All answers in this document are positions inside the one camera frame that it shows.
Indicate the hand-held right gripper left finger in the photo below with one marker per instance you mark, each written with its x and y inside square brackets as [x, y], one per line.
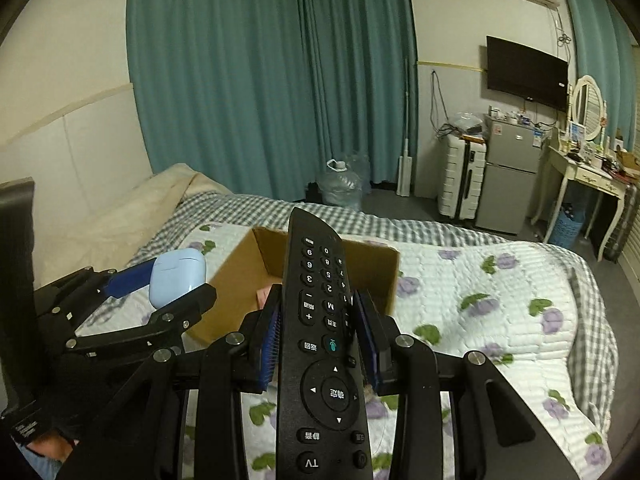
[267, 345]

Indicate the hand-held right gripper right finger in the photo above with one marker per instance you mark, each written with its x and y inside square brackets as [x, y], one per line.
[367, 350]

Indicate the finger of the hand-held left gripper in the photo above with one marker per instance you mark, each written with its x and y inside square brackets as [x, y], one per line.
[125, 280]
[185, 310]

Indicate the light blue earbuds case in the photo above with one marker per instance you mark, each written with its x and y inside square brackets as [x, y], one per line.
[175, 275]

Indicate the black remote control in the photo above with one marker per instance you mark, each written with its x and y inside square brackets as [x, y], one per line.
[325, 360]

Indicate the red floral packet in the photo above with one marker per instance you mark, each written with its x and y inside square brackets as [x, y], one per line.
[264, 296]

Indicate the brown cardboard box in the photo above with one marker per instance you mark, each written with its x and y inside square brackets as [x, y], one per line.
[240, 270]

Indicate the person's left hand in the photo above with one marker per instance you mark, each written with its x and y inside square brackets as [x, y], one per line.
[50, 447]

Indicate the beige blanket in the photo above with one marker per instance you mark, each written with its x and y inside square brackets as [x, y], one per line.
[125, 215]

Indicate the white floral quilt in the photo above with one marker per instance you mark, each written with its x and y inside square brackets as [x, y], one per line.
[475, 335]

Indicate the clear water jug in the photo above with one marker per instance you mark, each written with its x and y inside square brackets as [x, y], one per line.
[337, 187]

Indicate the crumpled clear plastic bag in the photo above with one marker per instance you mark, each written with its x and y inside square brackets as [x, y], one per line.
[361, 165]

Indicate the white suitcase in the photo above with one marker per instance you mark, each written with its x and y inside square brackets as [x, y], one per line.
[460, 180]

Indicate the silver fridge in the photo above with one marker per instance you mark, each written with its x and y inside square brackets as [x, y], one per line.
[507, 175]

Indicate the blue basket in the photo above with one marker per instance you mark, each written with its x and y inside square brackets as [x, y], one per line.
[570, 227]

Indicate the wide teal curtain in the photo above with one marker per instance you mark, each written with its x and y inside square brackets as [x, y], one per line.
[250, 70]

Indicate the dark suitcase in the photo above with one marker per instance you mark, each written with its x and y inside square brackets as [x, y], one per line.
[620, 230]

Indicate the white dressing table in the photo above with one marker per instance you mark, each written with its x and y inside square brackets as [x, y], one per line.
[595, 175]

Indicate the oval white mirror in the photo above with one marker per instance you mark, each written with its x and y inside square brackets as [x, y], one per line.
[590, 107]

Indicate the narrow teal curtain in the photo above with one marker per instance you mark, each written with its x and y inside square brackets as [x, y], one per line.
[595, 35]

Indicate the small picture frame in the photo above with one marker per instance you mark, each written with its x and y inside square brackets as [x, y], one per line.
[576, 131]

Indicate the black wall television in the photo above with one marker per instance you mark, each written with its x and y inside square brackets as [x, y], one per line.
[525, 72]

